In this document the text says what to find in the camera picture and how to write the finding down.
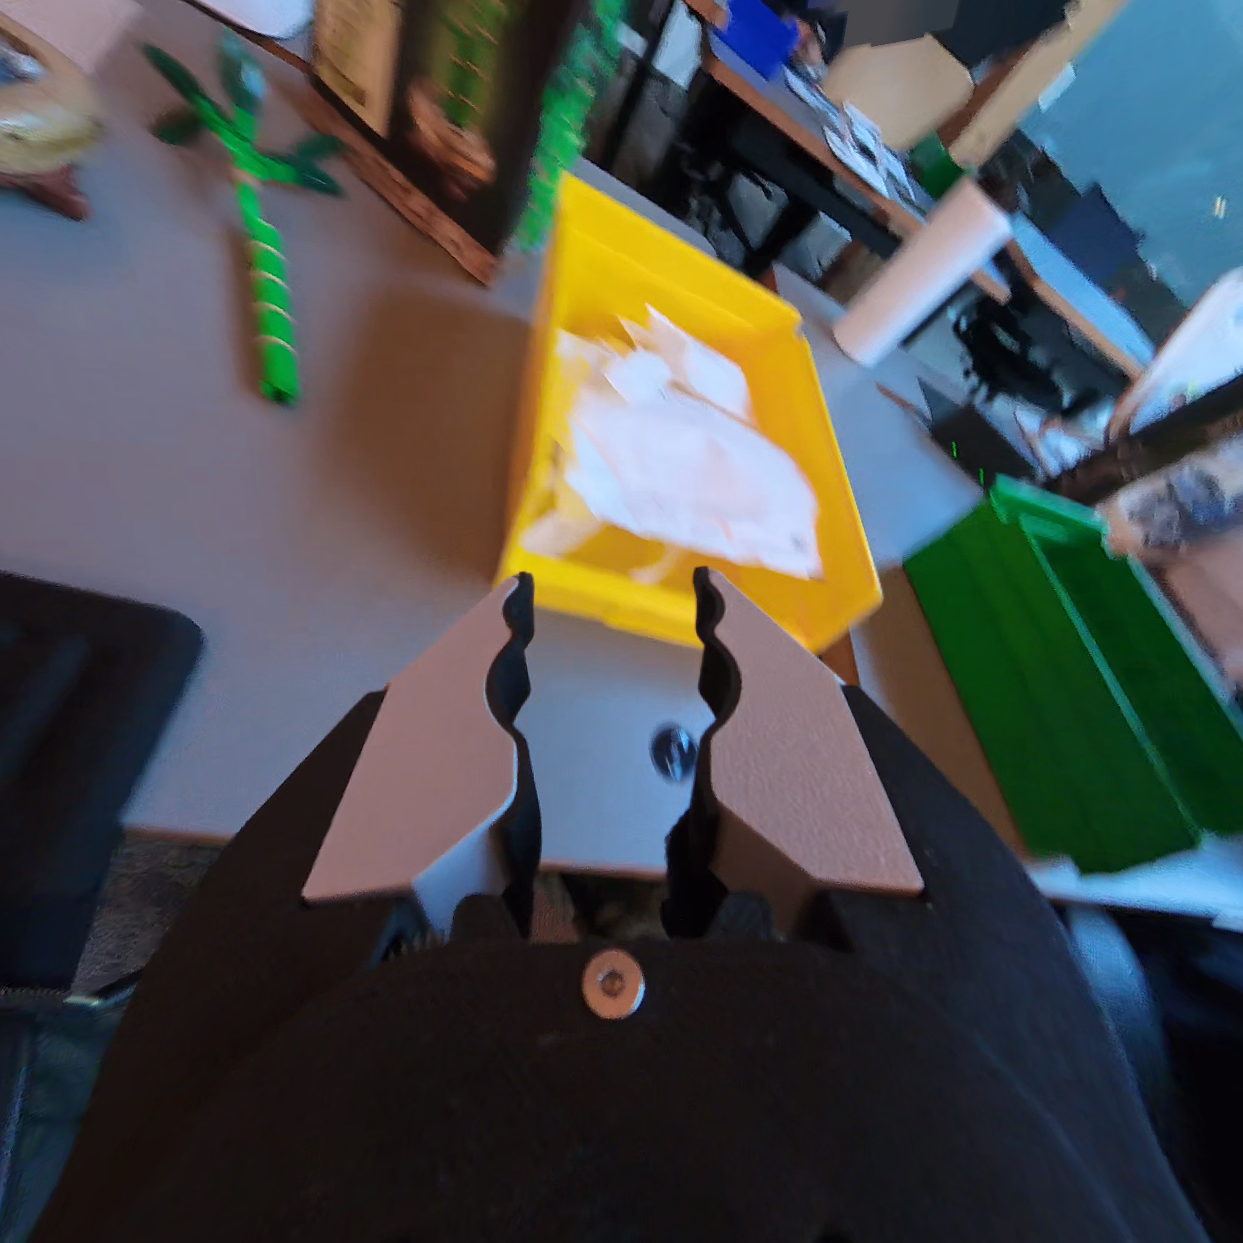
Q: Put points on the round metal desk bolt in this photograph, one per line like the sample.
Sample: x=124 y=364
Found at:
x=673 y=754

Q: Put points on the tan round pot base model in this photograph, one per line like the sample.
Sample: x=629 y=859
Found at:
x=39 y=127

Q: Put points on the blue plastic bin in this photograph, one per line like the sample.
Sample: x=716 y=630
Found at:
x=756 y=34

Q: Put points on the green plastic bin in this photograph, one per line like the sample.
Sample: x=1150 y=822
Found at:
x=1019 y=680

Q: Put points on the crumpled white paper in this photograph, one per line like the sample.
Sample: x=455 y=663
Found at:
x=679 y=467

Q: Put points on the green sprig with leaves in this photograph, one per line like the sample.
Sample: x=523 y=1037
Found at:
x=272 y=321

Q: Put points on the wooden edged background table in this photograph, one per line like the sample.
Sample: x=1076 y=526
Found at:
x=1076 y=291

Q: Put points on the yellow plastic bin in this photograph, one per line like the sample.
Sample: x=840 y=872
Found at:
x=834 y=545

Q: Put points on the white paper roll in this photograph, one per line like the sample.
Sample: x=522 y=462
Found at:
x=921 y=273

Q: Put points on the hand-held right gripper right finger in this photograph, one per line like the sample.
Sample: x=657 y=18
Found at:
x=805 y=778

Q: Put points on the black toy set box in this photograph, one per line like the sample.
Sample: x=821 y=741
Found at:
x=436 y=97

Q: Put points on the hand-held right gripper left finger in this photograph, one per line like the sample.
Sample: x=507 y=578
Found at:
x=416 y=778

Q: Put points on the grey desk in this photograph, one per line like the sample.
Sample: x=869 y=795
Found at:
x=242 y=534

